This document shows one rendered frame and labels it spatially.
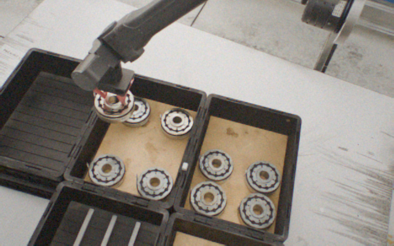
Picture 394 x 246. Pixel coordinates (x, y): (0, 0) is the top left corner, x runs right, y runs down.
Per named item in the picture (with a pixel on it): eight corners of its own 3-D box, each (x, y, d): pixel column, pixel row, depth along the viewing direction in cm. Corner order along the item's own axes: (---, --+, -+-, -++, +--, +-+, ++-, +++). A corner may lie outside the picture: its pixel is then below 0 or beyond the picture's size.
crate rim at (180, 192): (207, 96, 120) (208, 91, 118) (300, 120, 117) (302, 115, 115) (171, 213, 97) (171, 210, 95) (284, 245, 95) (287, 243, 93)
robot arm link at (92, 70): (148, 47, 80) (117, 17, 77) (121, 84, 74) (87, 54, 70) (119, 64, 89) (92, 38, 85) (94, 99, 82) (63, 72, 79)
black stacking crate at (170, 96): (121, 91, 130) (118, 70, 120) (204, 113, 127) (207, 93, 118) (71, 195, 107) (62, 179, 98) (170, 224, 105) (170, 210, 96)
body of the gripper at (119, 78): (125, 95, 90) (124, 75, 84) (86, 83, 91) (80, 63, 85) (135, 75, 93) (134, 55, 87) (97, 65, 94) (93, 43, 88)
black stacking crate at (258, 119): (205, 114, 127) (209, 93, 118) (290, 136, 125) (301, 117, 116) (171, 224, 105) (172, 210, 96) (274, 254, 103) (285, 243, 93)
